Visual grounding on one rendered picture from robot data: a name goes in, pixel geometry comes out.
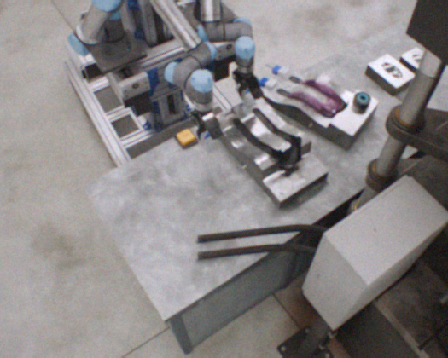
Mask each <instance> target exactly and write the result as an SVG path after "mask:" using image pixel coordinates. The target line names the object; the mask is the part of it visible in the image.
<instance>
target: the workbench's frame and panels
mask: <svg viewBox="0 0 448 358"><path fill-rule="evenodd" d="M426 155H427V154H426V153H424V152H422V151H419V150H418V151H416V153H414V154H412V155H411V156H410V157H409V158H408V159H423V158H424V157H425V156H426ZM363 190H364V189H362V191H360V192H359V193H357V194H355V195H354V196H352V197H351V198H350V199H348V200H347V201H345V202H344V203H342V204H341V205H340V206H338V207H337V208H335V209H334V210H332V211H331V212H330V213H328V214H327V215H325V216H324V217H322V218H320V219H319V220H317V221H316V222H314V223H313V224H312V225H317V226H321V227H324V228H328V229H331V228H333V227H334V226H335V225H336V224H337V223H339V222H341V221H342V220H344V219H345V218H347V211H348V209H349V206H350V204H351V203H352V202H353V201H354V200H355V199H360V198H361V194H362V192H363ZM322 237H323V235H321V234H314V233H308V232H299V233H298V234H296V235H295V236H294V237H292V238H291V239H289V240H288V241H287V242H285V243H284V244H294V245H305V246H310V247H314V248H318V247H319V245H320V243H321V240H322ZM314 257H315V256H314V255H311V254H307V255H306V254H302V253H296V252H286V251H273V252H270V253H269V254H267V255H266V256H264V257H262V258H261V259H259V260H258V261H257V262H256V263H254V264H252V265H251V266H249V267H248V268H246V269H244V270H243V271H241V272H240V273H239V274H237V275H236V276H234V277H233V278H231V279H230V280H228V281H225V282H224V283H223V284H221V285H220V286H218V287H216V288H215V289H213V290H212V291H210V292H209V293H208V294H206V295H205V296H203V297H201V298H200V299H198V300H197V301H195V302H193V303H191V304H190V305H188V306H187V307H185V308H184V309H182V310H180V311H179V312H178V313H177V314H175V315H173V316H171V317H170V318H168V319H167V320H165V321H164V322H165V323H166V324H167V325H168V326H169V327H170V328H171V330H172V332H173V334H174V336H175V337H176V340H177V341H178V343H179V345H180V348H181V350H182V351H183V352H184V354H186V355H187V354H189V353H190V352H192V351H194V349H193V347H195V346H196V345H197V344H199V343H200V342H202V341H203V340H205V339H206V338H208V337H209V336H211V335H212V334H214V333H215V332H217V331H219V330H220V329H221V328H223V327H224V326H226V325H228V324H229V323H230V322H232V321H233V320H234V319H236V318H237V317H239V316H240V315H242V314H243V313H245V312H246V311H248V310H249V309H251V308H252V307H253V306H254V305H256V304H257V303H259V302H260V301H262V300H263V299H266V298H267V297H269V296H270V295H271V294H273V293H274V292H276V291H277V290H279V289H280V288H282V289H285V288H287V287H288V286H289V285H290V283H291V280H293V279H294V278H296V277H297V276H298V275H300V274H302V273H303V272H304V271H306V270H307V269H308V268H310V267H311V265H312V262H313V259H314Z"/></svg>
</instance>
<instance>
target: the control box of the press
mask: <svg viewBox="0 0 448 358"><path fill-rule="evenodd" d="M447 224H448V211H447V210H446V209H445V208H444V207H442V206H441V205H440V204H439V203H438V201H437V200H436V199H434V198H433V197H432V195H431V194H430V193H429V192H426V191H425V189H424V188H423V187H422V186H421V185H419V184H418V183H417V181H416V180H415V179H414V178H413V177H411V176H410V177H408V176H407V175H405V176H403V177H402V178H400V179H399V180H398V181H397V182H395V183H394V184H393V185H391V186H390V187H388V189H386V190H385V191H383V192H382V193H380V194H378V195H377V196H375V198H373V199H372V200H371V201H370V202H368V203H367V204H365V205H363V206H362V207H360V208H359V209H358V210H357V211H355V212H353V213H352V214H351V215H350V216H349V217H347V218H345V219H344V220H342V221H341V222H339V223H337V224H336V225H335V226H334V227H333V228H331V229H330V230H329V231H327V232H326V233H324V234H323V237H322V240H321V243H320V245H319V247H318V248H317V253H316V255H315V257H314V259H313V262H312V265H311V268H310V271H309V273H308V275H307V277H306V280H305V283H304V284H303V286H302V287H301V288H302V290H303V294H304V295H305V296H306V298H307V299H308V300H309V301H310V302H311V303H312V304H313V306H314V307H315V309H316V311H317V312H318V313H319V314H320V315H319V316H318V318H317V320H316V322H315V324H314V325H313V327H312V328H311V327H310V326H309V325H306V326H304V327H302V328H301V329H300V330H299V331H298V332H296V333H295V334H294V335H292V336H291V337H290V338H288V339H287V340H285V341H284V342H283V343H281V344H280V345H278V346H277V350H278V352H279V353H280V354H281V356H282V357H283V358H334V355H333V354H332V352H331V351H329V349H328V348H327V344H328V343H329V341H330V340H331V338H332V337H333V336H334V335H335V334H336V332H337V330H338V329H339V328H340V327H341V325H342V324H343V323H344V322H345V321H346V320H348V319H349V318H350V317H352V316H353V315H355V314H356V313H357V312H358V311H359V310H360V309H362V308H363V307H364V306H365V305H366V304H367V303H368V302H370V301H371V300H372V299H374V298H375V297H378V296H379V295H380V294H382V292H383V291H385V290H386V289H387V288H388V287H389V286H390V285H392V284H393V283H394V282H396V281H397V279H399V278H400V277H401V276H402V275H403V274H404V273H405V272H406V271H407V270H408V269H409V268H410V266H411V264H412V263H413V262H414V261H415V260H416V259H417V258H418V257H419V256H420V255H421V254H422V253H423V252H424V251H425V250H426V248H427V247H428V246H429V245H430V244H431V243H432V241H433V240H434V238H435V237H436V236H437V235H438V234H439V233H440V231H441V230H442V228H443V227H444V226H445V225H447ZM331 330H332V331H331ZM327 335H328V336H327ZM326 336H327V337H326ZM325 337H326V339H325ZM324 339H325V340H324ZM323 340H324V342H323Z"/></svg>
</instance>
